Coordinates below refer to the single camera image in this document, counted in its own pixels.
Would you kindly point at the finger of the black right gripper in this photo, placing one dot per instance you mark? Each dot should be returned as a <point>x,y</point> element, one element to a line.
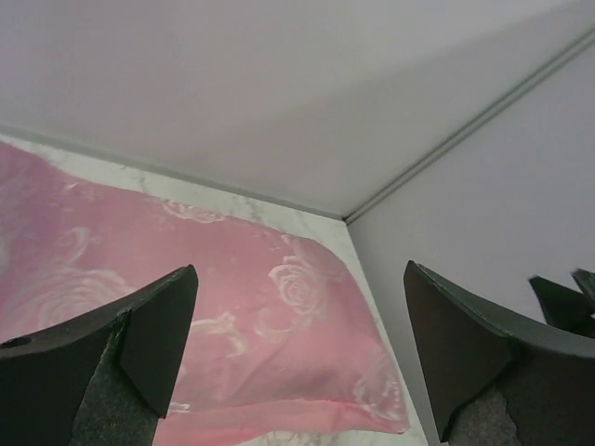
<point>562,307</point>
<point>585,280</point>

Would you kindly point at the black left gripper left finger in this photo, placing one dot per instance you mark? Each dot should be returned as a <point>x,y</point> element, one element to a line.
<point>105,377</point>

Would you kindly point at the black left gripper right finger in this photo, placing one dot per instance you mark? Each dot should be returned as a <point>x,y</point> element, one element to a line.
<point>472,350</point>

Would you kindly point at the pink satin pillowcase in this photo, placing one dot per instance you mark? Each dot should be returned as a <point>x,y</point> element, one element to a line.
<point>282,338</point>

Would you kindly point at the right aluminium frame post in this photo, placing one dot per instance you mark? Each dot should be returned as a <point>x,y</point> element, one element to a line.
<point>529,83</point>

